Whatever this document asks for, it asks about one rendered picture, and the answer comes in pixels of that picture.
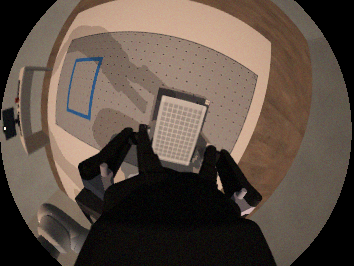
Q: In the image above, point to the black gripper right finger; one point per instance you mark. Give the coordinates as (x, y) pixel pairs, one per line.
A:
(234, 183)

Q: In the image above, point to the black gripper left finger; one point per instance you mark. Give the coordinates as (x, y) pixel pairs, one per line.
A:
(98, 172)

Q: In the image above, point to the blue rectangular tape outline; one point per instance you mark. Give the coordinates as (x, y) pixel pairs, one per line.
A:
(93, 86)

